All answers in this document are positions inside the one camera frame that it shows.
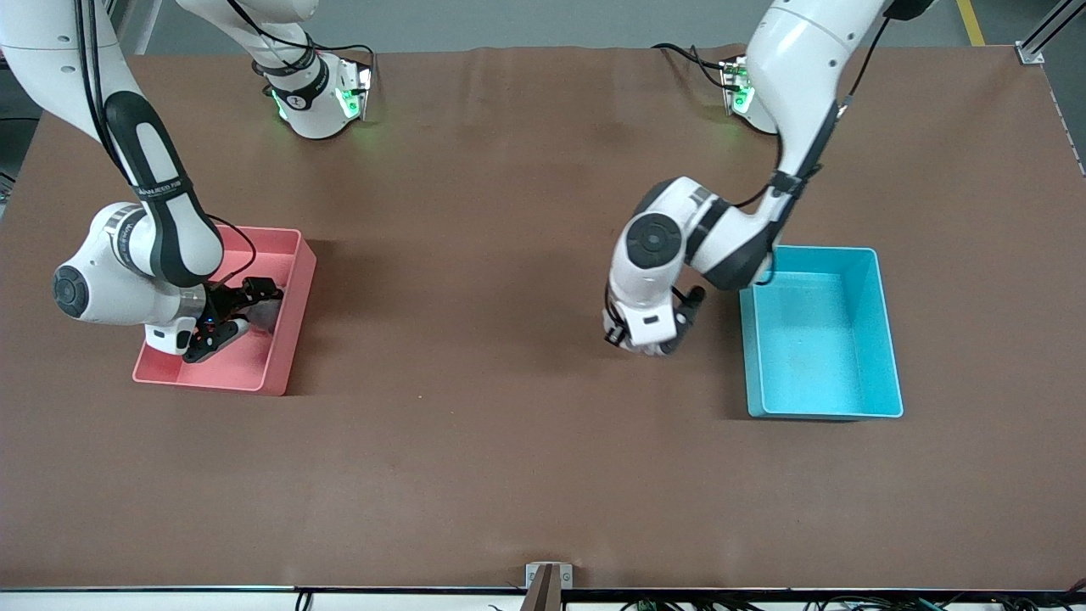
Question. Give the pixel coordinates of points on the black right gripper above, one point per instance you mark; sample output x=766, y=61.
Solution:
x=226, y=299

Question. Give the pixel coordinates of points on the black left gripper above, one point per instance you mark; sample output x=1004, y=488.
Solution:
x=690, y=307

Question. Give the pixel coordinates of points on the grey plush toy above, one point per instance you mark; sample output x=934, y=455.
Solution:
x=267, y=316

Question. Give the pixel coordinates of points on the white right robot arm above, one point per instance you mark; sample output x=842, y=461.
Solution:
x=102, y=288

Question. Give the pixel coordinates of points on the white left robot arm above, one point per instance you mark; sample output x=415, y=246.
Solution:
x=797, y=68

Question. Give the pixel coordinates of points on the pink plastic box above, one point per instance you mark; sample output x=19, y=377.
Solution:
x=280, y=356

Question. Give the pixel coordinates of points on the blue plastic box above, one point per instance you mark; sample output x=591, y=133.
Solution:
x=806, y=356

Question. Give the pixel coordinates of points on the table cover mat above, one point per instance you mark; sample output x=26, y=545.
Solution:
x=475, y=255

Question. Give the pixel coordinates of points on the metal base connector plate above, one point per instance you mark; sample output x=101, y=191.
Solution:
x=734, y=85
x=361, y=85

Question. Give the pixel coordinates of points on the brown bar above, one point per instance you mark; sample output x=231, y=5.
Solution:
x=543, y=594

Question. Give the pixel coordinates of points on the metal table edge bracket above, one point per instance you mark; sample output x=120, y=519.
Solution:
x=566, y=577

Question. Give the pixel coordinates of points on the aluminium frame profile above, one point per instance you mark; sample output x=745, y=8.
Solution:
x=1048, y=38

